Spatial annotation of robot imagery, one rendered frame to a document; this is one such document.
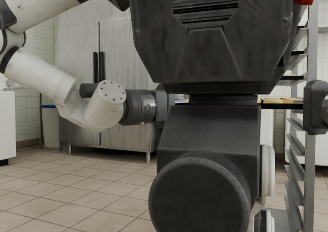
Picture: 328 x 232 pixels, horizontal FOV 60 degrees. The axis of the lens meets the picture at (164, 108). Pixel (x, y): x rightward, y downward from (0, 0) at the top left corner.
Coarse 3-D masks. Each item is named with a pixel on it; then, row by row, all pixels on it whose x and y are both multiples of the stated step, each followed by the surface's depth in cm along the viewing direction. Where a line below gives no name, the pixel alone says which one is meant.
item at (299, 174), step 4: (288, 152) 152; (292, 152) 143; (288, 156) 142; (292, 156) 142; (292, 160) 134; (296, 160) 126; (292, 164) 126; (296, 164) 126; (300, 164) 115; (292, 168) 119; (296, 168) 119; (300, 168) 113; (296, 172) 112; (300, 172) 112; (304, 172) 102; (296, 176) 107; (300, 176) 107; (304, 176) 102; (296, 180) 103; (300, 180) 102; (304, 180) 101
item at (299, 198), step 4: (288, 168) 155; (288, 172) 146; (292, 172) 142; (288, 176) 139; (292, 176) 139; (292, 180) 132; (292, 184) 126; (296, 184) 125; (292, 188) 121; (296, 188) 121; (300, 188) 113; (292, 192) 116; (296, 192) 116; (300, 192) 111; (296, 196) 111; (300, 196) 111; (296, 200) 107; (300, 200) 107; (304, 200) 102; (296, 204) 103; (300, 204) 103; (304, 204) 102
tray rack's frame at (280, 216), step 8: (296, 48) 156; (296, 72) 156; (296, 88) 156; (296, 96) 157; (264, 208) 165; (272, 208) 165; (272, 216) 154; (280, 216) 154; (280, 224) 145; (288, 224) 145
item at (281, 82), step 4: (284, 76) 103; (288, 76) 103; (292, 76) 103; (296, 76) 102; (300, 76) 102; (280, 80) 105; (284, 80) 105; (288, 80) 105; (292, 80) 105; (296, 80) 105; (276, 84) 144; (280, 84) 144; (284, 84) 144
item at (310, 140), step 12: (312, 12) 98; (312, 24) 98; (312, 36) 99; (312, 48) 99; (312, 60) 99; (312, 72) 99; (312, 144) 100; (312, 156) 100; (312, 168) 100; (312, 180) 100; (312, 192) 101; (312, 204) 101; (312, 216) 101; (312, 228) 101
